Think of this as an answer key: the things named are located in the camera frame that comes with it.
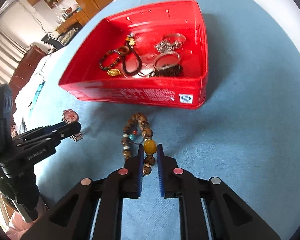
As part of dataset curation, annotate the silver wrist watch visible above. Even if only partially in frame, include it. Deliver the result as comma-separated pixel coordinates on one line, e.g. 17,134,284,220
62,109,83,142

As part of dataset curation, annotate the brown wooden bead bracelet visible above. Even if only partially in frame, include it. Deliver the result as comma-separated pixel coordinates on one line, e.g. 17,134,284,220
121,112,158,176

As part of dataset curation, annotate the left hand in black glove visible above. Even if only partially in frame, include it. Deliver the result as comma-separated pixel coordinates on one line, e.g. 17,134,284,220
0,167,40,223

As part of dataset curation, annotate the white floral quilt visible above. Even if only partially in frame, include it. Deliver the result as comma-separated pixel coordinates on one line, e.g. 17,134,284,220
13,55,50,134

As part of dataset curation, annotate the dark red wooden headboard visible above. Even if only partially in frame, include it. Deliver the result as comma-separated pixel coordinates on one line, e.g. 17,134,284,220
8,45,48,100

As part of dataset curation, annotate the blue bed sheet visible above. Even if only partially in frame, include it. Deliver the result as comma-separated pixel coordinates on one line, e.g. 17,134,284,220
26,0,300,239

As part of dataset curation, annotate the beige curtain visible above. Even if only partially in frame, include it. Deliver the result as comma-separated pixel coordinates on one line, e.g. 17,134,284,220
0,29,27,85

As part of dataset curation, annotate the black office chair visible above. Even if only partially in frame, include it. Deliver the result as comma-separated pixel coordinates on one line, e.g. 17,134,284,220
41,34,65,51

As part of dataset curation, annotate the gold pendant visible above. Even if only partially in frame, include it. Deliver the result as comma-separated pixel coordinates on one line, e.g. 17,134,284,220
107,68,122,77

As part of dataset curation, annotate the silver bangle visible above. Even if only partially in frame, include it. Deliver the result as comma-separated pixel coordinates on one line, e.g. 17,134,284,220
153,51,181,70

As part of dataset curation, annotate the red plastic tray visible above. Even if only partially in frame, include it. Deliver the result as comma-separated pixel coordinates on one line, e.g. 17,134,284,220
59,0,209,109

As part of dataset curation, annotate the wooden desk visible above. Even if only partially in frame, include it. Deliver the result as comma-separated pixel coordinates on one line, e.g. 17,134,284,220
56,10,90,34

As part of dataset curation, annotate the dark brown bead bracelet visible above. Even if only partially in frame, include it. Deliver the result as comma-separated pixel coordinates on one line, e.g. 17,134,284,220
148,64,184,78

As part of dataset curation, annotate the silver chain bracelet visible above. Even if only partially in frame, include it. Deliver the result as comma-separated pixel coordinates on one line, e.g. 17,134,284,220
154,32,187,53

